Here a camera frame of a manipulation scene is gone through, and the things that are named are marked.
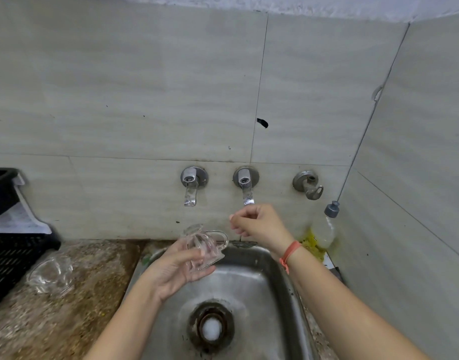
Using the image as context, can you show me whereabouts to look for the person's right hand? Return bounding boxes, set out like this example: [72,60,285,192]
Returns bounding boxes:
[228,204,296,262]

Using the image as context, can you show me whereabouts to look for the person's left hand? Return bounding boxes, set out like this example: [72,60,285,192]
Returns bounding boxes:
[143,237,217,303]

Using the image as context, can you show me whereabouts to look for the clear glass cup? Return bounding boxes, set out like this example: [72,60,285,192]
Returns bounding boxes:
[26,255,74,297]
[181,223,230,273]

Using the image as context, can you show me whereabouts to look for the yellow dish soap bottle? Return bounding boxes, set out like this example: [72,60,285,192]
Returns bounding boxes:
[300,201,341,263]

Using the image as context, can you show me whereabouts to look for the black dish rack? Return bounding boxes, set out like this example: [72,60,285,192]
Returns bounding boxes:
[0,167,62,312]

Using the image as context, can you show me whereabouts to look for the person's right forearm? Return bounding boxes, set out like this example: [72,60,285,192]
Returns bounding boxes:
[283,247,429,360]

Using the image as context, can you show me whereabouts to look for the person's left forearm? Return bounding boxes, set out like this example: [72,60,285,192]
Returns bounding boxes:
[83,284,163,360]

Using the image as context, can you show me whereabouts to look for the orange wrist thread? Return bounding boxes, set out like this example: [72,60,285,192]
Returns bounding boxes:
[278,240,302,275]

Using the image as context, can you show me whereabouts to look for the stainless steel sink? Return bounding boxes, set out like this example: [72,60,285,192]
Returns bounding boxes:
[122,241,320,360]

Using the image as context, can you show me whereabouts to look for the metal sink drain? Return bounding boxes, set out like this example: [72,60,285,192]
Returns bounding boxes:
[188,301,236,353]

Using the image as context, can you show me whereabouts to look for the white drip tray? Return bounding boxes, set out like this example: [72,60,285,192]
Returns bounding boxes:
[0,174,53,235]

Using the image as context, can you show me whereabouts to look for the chrome wall tap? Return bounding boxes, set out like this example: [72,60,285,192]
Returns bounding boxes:
[232,166,260,206]
[180,166,209,208]

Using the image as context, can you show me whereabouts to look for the grey wall valve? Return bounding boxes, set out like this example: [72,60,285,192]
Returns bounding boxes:
[292,169,324,201]

